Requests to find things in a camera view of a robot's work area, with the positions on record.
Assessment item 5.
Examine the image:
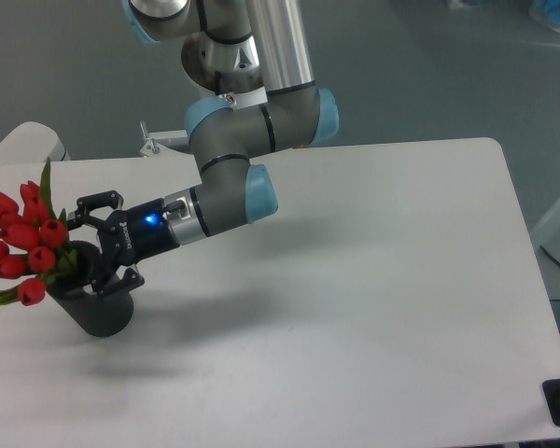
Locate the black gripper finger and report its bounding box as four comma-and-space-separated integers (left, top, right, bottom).
64, 264, 145, 299
66, 190, 123, 231

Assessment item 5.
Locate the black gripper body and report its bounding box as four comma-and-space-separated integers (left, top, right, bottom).
95, 197, 180, 273

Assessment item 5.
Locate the red tulip bouquet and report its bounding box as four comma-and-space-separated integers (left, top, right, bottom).
0, 160, 80, 306

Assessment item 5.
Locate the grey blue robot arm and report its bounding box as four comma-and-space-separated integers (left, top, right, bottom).
63, 1, 339, 298

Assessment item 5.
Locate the black ribbed cylindrical vase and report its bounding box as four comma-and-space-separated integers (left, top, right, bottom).
48, 241, 133, 337

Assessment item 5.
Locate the white rounded side table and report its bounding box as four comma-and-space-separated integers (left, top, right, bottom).
0, 121, 71, 165

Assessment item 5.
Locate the blue plastic bag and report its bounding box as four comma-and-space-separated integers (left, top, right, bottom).
529, 0, 560, 33

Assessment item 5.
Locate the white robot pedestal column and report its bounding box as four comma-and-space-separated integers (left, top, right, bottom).
181, 32, 267, 109

